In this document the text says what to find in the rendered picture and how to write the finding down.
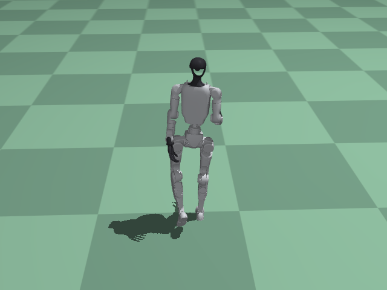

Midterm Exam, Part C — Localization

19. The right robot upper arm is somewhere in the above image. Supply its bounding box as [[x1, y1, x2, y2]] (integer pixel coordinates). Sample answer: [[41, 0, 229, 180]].
[[209, 86, 222, 123]]

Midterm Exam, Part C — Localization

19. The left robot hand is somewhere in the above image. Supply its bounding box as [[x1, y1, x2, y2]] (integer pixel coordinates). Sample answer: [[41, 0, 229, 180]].
[[166, 137, 179, 163]]

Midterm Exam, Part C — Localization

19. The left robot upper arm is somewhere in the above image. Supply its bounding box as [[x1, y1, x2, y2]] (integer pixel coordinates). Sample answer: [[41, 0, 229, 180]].
[[170, 84, 183, 119]]

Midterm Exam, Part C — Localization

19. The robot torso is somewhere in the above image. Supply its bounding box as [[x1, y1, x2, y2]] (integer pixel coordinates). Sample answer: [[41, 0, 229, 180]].
[[181, 81, 211, 149]]

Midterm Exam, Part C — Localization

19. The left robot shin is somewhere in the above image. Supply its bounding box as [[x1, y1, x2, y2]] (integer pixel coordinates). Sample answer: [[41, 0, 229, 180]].
[[171, 172, 184, 215]]

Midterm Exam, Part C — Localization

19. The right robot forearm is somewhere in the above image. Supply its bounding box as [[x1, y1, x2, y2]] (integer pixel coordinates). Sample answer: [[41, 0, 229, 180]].
[[215, 114, 223, 125]]

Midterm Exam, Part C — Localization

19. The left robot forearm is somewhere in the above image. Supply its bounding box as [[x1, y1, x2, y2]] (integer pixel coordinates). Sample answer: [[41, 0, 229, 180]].
[[165, 110, 176, 143]]

